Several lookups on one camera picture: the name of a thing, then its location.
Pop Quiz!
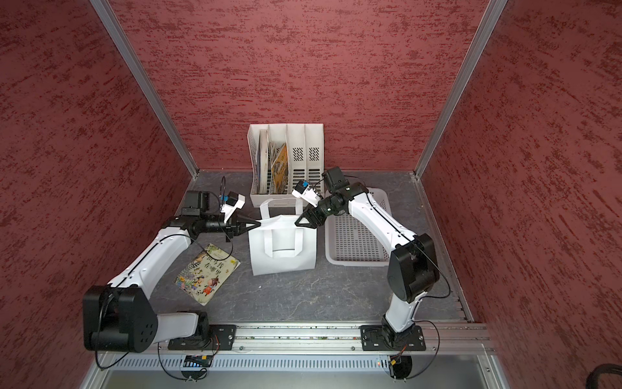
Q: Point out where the white insulated delivery bag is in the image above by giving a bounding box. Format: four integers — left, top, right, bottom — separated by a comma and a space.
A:
248, 199, 317, 276

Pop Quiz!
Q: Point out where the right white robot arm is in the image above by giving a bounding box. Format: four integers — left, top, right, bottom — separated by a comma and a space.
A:
292, 167, 442, 337

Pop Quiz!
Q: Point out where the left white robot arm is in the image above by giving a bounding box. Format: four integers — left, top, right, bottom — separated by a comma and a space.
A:
83, 191, 260, 353

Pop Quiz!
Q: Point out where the white perforated plastic basket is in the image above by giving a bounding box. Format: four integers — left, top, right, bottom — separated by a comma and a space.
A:
324, 214, 390, 267

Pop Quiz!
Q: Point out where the colourful children's picture book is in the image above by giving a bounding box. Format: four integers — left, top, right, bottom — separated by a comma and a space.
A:
175, 244, 240, 306

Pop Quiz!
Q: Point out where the white plastic file organizer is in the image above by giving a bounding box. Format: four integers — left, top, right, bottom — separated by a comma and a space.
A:
247, 123, 324, 207

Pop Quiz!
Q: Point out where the yellow story book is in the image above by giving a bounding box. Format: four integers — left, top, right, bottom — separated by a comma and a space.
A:
269, 144, 288, 195

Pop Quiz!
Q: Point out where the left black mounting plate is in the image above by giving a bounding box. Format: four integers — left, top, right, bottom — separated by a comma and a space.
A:
167, 324, 237, 351

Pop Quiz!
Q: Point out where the black mounting plate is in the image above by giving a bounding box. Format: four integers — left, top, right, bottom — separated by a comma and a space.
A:
360, 325, 426, 352
167, 324, 237, 351

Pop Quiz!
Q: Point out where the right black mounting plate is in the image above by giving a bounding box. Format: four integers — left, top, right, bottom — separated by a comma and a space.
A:
360, 325, 426, 352

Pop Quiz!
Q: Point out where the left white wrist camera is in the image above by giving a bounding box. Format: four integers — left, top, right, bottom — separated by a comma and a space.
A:
220, 191, 246, 223

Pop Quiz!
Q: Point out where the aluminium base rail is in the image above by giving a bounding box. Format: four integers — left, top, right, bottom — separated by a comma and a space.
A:
81, 322, 508, 388

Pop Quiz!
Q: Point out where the left aluminium corner post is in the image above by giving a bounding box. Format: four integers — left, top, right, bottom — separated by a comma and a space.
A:
90, 0, 200, 179

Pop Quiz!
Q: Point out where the aluminium corner post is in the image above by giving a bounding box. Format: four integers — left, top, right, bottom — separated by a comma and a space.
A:
90, 0, 200, 179
414, 0, 508, 181

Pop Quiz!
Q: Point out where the right aluminium corner post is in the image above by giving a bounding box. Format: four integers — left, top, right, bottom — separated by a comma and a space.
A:
414, 0, 508, 181

